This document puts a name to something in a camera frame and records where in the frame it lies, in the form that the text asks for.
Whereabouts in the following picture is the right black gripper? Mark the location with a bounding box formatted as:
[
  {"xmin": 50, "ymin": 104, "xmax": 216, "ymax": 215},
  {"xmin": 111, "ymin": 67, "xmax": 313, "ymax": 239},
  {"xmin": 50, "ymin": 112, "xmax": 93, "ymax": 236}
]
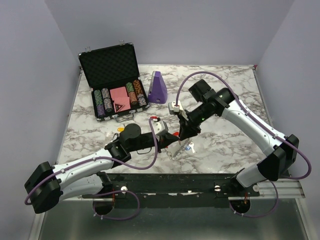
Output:
[{"xmin": 177, "ymin": 102, "xmax": 215, "ymax": 142}]

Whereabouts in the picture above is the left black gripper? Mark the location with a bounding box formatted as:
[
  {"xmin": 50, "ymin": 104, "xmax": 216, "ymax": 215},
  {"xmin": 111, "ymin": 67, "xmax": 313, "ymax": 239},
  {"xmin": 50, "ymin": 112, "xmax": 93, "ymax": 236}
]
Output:
[{"xmin": 128, "ymin": 131, "xmax": 179, "ymax": 154}]

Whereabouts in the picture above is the metal key organizer red handle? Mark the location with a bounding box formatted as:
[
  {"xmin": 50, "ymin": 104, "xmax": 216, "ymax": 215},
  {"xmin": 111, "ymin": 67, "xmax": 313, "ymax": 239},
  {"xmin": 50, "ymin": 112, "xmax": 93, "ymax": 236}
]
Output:
[{"xmin": 165, "ymin": 139, "xmax": 191, "ymax": 160}]

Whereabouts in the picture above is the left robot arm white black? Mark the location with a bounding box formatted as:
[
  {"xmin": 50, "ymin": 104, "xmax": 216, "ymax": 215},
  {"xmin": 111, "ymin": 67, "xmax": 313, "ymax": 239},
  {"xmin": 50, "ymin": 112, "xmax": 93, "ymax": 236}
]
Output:
[{"xmin": 24, "ymin": 120, "xmax": 179, "ymax": 214}]

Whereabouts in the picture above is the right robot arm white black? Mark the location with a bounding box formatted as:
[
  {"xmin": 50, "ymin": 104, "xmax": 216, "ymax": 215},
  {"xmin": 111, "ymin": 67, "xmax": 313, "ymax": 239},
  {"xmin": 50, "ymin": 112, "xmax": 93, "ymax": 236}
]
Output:
[{"xmin": 170, "ymin": 79, "xmax": 299, "ymax": 196}]

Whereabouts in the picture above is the blue tagged key on organizer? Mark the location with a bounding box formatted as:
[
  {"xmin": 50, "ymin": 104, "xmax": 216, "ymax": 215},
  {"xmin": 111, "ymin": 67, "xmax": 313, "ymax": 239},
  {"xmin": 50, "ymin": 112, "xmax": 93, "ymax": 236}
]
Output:
[{"xmin": 185, "ymin": 142, "xmax": 196, "ymax": 154}]

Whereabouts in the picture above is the purple metronome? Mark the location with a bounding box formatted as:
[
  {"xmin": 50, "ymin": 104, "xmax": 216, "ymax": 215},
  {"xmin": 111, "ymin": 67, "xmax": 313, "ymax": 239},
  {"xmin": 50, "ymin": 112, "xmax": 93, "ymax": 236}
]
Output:
[{"xmin": 147, "ymin": 71, "xmax": 168, "ymax": 104}]

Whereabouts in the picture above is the pink playing card deck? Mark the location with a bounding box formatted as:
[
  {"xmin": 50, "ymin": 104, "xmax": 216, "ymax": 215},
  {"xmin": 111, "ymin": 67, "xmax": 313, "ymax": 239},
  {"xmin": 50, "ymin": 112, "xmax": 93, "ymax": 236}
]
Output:
[{"xmin": 110, "ymin": 86, "xmax": 131, "ymax": 112}]

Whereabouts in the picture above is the black poker chip case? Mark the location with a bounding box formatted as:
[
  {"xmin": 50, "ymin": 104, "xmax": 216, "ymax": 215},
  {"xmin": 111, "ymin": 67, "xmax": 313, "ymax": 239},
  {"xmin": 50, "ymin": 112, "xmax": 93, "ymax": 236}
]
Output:
[{"xmin": 78, "ymin": 42, "xmax": 150, "ymax": 122}]

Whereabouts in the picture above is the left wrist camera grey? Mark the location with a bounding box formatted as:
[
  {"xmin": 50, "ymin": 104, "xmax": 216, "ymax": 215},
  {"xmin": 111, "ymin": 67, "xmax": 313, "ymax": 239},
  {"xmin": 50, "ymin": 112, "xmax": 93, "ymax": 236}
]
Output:
[{"xmin": 152, "ymin": 120, "xmax": 168, "ymax": 136}]

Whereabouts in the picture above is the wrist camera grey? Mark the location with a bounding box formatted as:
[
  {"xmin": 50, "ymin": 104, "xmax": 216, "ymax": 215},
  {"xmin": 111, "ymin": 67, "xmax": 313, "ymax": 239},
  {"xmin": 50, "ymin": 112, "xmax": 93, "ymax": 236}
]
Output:
[
  {"xmin": 152, "ymin": 120, "xmax": 168, "ymax": 136},
  {"xmin": 168, "ymin": 100, "xmax": 188, "ymax": 120}
]

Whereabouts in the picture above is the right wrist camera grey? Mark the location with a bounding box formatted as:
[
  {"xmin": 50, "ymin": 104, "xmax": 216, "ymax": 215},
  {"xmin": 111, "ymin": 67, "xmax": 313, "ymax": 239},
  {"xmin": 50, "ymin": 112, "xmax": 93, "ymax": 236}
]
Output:
[{"xmin": 168, "ymin": 100, "xmax": 188, "ymax": 120}]

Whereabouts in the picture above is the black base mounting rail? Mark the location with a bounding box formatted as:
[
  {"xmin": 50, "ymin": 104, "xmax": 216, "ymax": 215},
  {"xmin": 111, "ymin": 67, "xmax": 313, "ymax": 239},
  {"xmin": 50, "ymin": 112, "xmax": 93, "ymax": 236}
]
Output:
[{"xmin": 95, "ymin": 172, "xmax": 260, "ymax": 209}]

